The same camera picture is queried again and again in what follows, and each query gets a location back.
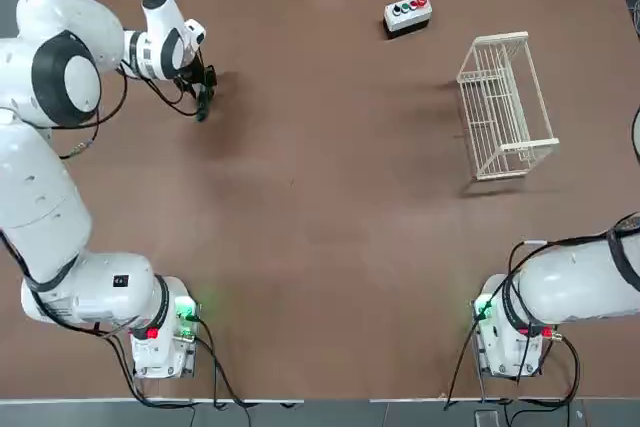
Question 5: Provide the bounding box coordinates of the white wire rack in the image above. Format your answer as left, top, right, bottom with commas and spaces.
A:
455, 30, 560, 184

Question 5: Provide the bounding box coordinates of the black base power cable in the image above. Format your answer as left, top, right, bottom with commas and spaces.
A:
441, 313, 489, 411
189, 314, 252, 427

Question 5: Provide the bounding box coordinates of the black base signal cable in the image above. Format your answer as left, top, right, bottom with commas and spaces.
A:
499, 331, 583, 409
102, 326, 197, 409

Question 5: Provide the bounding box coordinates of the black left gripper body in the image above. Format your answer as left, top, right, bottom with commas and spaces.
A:
173, 63, 209, 94

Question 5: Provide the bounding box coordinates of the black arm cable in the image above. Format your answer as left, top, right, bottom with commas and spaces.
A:
49, 60, 132, 161
506, 225, 640, 294

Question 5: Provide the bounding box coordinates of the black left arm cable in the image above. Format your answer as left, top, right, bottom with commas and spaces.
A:
49, 60, 132, 161

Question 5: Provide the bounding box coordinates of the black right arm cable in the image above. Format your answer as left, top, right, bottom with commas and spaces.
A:
506, 225, 640, 294

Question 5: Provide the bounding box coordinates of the grey push-button control box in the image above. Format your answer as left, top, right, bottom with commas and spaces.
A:
382, 0, 435, 41

